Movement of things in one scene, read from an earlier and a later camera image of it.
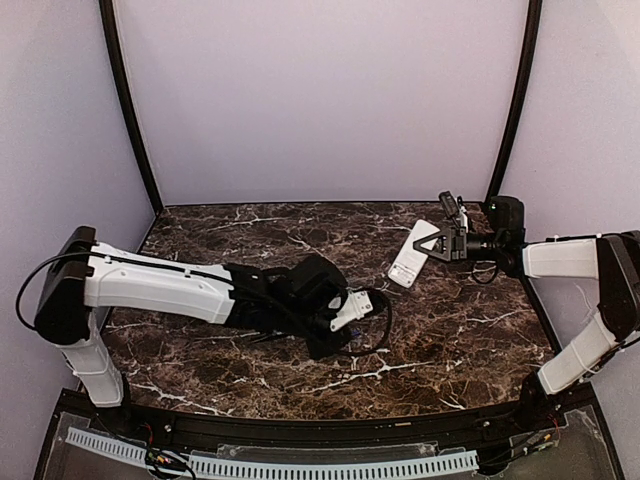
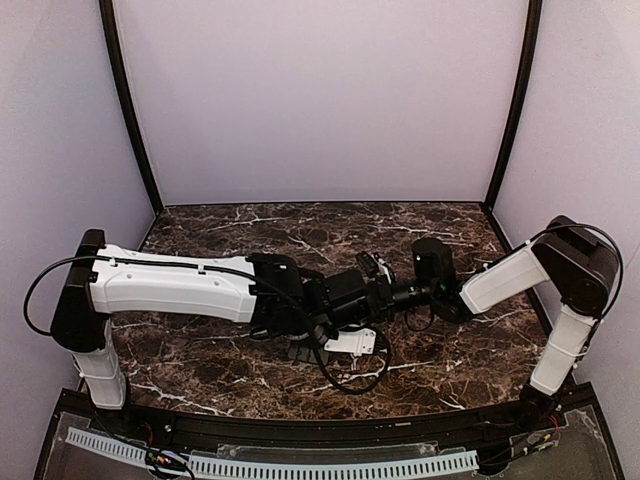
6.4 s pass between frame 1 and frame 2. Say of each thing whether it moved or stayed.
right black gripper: moved
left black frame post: stayed
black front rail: stayed
